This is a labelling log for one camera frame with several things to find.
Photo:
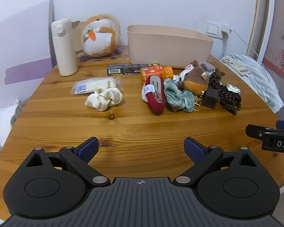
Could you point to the dark brown cube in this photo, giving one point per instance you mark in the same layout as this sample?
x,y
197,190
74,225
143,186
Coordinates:
x,y
209,98

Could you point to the clear plastic packet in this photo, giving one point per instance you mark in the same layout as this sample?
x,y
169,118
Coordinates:
x,y
85,85

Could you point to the white scrunchie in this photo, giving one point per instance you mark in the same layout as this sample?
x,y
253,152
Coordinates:
x,y
104,99

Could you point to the white bedding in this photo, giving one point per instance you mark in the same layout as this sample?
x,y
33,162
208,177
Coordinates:
x,y
2,123

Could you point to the white wall switch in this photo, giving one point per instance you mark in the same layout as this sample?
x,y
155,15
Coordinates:
x,y
213,29

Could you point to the wooden frame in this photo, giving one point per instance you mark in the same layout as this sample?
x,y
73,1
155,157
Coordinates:
x,y
255,16

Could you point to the orange bottle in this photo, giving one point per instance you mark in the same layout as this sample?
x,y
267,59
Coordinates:
x,y
156,72

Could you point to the green scrunchie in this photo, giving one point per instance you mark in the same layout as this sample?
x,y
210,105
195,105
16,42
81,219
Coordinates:
x,y
177,97

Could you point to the long black cardboard box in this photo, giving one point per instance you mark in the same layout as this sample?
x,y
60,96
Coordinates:
x,y
125,69

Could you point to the red fabric hair clip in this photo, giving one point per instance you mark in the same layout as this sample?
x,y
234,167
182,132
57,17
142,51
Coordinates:
x,y
153,94

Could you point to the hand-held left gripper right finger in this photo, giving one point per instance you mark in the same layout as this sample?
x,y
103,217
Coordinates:
x,y
194,150

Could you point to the floral table mat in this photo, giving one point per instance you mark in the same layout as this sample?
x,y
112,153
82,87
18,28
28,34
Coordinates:
x,y
101,59

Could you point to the dark brown braided scrunchie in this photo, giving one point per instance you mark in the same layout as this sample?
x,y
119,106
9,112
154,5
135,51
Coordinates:
x,y
227,99

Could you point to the beige plastic container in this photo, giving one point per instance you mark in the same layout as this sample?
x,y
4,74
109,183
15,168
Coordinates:
x,y
168,49

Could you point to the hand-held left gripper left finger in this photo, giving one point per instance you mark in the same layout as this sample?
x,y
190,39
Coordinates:
x,y
88,149

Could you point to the orange white hamster plush toy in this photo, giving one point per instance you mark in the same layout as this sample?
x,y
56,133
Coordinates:
x,y
99,40

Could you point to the brown antler plush clip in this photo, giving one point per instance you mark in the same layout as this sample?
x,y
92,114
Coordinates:
x,y
219,73

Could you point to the grey plush toy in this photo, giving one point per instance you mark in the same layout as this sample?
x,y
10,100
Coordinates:
x,y
208,67

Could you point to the light striped blanket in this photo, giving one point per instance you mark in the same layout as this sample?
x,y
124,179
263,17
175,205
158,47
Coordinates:
x,y
258,75

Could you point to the white thermos bottle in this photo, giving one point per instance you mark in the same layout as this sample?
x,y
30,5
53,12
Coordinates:
x,y
64,52

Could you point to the white charger plug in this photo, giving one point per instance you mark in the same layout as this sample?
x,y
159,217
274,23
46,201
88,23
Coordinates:
x,y
225,29

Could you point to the lavender headboard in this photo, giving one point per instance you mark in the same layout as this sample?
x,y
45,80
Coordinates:
x,y
23,40

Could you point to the white phone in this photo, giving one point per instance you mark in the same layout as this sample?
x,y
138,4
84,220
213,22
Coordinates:
x,y
229,61

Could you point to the small purple object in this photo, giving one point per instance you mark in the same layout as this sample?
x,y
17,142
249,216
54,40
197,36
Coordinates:
x,y
117,51

